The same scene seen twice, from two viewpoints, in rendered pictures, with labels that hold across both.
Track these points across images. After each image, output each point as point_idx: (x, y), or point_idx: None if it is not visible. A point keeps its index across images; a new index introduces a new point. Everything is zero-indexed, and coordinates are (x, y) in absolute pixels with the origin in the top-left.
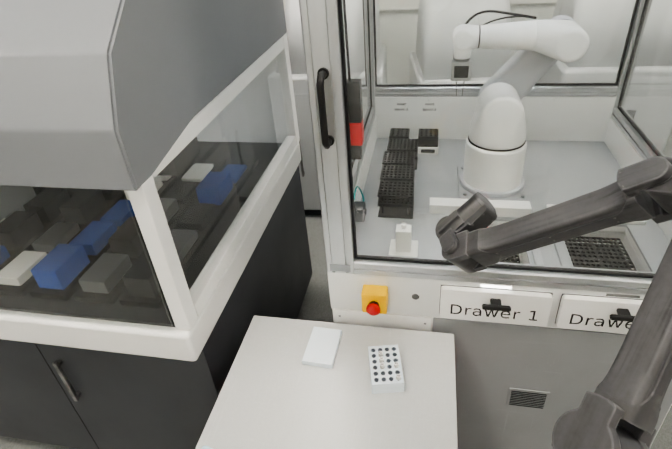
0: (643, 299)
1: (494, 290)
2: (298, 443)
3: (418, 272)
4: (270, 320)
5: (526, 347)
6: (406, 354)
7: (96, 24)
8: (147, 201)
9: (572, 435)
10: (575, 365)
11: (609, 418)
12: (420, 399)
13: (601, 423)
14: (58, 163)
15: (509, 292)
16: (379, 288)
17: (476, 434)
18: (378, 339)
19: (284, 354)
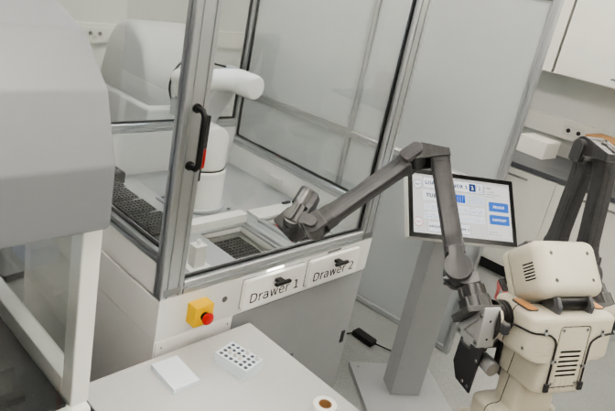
0: (438, 204)
1: (275, 271)
2: None
3: (229, 274)
4: (100, 382)
5: (285, 315)
6: None
7: (77, 61)
8: (101, 242)
9: (453, 265)
10: (309, 317)
11: (462, 250)
12: (275, 367)
13: (461, 254)
14: (29, 212)
15: (284, 269)
16: (203, 299)
17: None
18: (207, 350)
19: (148, 396)
